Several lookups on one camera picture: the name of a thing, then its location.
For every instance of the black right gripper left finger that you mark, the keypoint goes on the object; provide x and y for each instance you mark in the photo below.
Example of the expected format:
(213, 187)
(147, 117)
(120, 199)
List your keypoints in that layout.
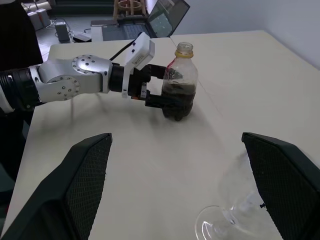
(62, 195)

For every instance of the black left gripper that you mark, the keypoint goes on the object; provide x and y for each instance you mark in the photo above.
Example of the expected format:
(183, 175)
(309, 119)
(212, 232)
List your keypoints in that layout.
(136, 82)

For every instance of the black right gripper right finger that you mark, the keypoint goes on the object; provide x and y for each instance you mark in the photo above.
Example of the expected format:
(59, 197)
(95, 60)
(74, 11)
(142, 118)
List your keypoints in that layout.
(287, 190)

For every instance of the clear plastic bottle dark drink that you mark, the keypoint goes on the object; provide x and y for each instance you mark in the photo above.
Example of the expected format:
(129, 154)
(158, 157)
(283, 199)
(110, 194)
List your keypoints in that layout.
(182, 66)

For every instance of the clear wine glass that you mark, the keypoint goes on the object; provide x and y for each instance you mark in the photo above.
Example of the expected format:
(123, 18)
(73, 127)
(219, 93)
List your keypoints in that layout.
(215, 220)

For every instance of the dark grey laptop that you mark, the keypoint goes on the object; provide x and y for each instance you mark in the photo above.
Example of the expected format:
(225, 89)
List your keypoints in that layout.
(125, 30)

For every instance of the wooden stool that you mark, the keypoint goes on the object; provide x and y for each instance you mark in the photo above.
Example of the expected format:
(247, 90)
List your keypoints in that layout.
(130, 8)

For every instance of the grey box device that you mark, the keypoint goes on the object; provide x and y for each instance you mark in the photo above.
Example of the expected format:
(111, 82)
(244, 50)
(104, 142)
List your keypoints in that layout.
(61, 32)

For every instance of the small white carton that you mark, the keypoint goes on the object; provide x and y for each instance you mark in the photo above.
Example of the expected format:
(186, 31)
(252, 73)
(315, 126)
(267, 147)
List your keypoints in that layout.
(33, 18)
(44, 16)

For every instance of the large black cloth object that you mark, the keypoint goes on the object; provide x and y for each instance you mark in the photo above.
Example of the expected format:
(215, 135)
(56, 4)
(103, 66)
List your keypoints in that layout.
(17, 32)

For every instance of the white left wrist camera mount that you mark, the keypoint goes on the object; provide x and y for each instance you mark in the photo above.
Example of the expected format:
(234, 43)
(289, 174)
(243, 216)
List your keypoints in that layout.
(140, 50)

